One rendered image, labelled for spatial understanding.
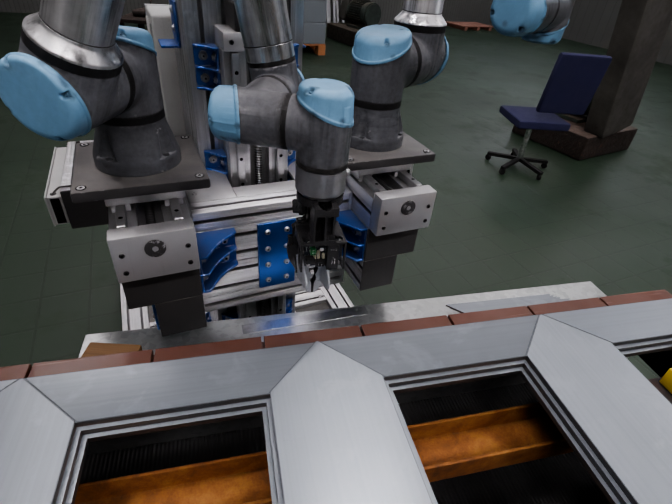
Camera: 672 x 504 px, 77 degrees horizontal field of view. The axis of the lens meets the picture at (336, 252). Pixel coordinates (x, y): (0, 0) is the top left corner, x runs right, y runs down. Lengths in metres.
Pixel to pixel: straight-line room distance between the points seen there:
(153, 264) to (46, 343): 1.37
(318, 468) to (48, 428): 0.36
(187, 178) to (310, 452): 0.50
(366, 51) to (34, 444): 0.84
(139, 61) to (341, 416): 0.63
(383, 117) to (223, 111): 0.44
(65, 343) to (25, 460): 1.40
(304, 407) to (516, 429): 0.44
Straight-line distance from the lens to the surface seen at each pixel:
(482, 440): 0.90
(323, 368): 0.71
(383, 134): 0.96
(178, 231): 0.76
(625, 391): 0.87
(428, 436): 0.86
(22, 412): 0.76
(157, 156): 0.84
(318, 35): 7.25
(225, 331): 1.00
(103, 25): 0.66
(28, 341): 2.16
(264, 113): 0.59
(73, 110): 0.67
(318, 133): 0.57
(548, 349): 0.87
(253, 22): 0.70
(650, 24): 4.31
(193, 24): 0.99
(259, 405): 0.69
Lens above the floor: 1.40
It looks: 36 degrees down
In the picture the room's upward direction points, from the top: 5 degrees clockwise
